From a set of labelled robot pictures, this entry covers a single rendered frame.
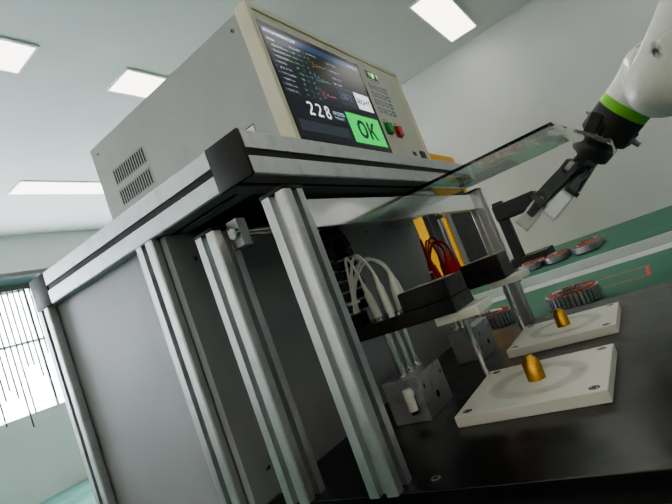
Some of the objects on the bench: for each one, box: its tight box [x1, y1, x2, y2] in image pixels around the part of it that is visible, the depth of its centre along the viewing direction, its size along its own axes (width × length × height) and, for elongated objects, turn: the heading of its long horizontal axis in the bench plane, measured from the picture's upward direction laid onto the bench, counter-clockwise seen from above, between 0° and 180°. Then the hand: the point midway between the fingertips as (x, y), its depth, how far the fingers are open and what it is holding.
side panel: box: [38, 239, 249, 504], centre depth 57 cm, size 28×3×32 cm, turn 163°
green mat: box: [454, 248, 672, 327], centre depth 128 cm, size 94×61×1 cm, turn 163°
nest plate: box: [506, 302, 621, 358], centre depth 72 cm, size 15×15×1 cm
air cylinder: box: [447, 316, 498, 365], centre depth 80 cm, size 5×8×6 cm
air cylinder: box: [382, 358, 453, 427], centre depth 59 cm, size 5×8×6 cm
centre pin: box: [522, 354, 546, 382], centre depth 52 cm, size 2×2×3 cm
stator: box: [480, 306, 515, 330], centre depth 112 cm, size 11×11×4 cm
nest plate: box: [454, 344, 617, 428], centre depth 51 cm, size 15×15×1 cm
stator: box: [545, 280, 604, 312], centre depth 102 cm, size 11×11×4 cm
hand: (538, 217), depth 104 cm, fingers open, 13 cm apart
